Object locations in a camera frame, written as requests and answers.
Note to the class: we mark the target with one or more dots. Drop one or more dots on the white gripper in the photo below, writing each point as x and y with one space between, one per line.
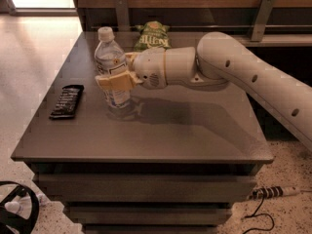
148 67

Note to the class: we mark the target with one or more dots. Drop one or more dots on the clear plastic water bottle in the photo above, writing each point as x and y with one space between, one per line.
111 61

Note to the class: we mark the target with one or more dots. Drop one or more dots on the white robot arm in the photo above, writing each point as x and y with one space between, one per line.
217 60

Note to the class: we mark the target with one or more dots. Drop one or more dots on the green chip bag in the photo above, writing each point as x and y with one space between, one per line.
153 34

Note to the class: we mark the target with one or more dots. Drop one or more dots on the grey drawer cabinet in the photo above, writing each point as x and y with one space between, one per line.
175 165

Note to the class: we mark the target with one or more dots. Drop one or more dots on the striped power strip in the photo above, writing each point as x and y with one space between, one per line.
273 192

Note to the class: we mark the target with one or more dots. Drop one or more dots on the metal rail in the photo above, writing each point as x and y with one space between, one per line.
307 27

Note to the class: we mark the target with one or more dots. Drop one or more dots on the left metal bracket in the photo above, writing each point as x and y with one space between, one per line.
122 15

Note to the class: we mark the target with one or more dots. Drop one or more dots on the metal bracket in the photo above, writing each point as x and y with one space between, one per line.
261 19
122 15

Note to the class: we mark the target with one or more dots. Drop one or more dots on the right metal bracket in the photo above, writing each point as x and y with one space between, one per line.
261 19

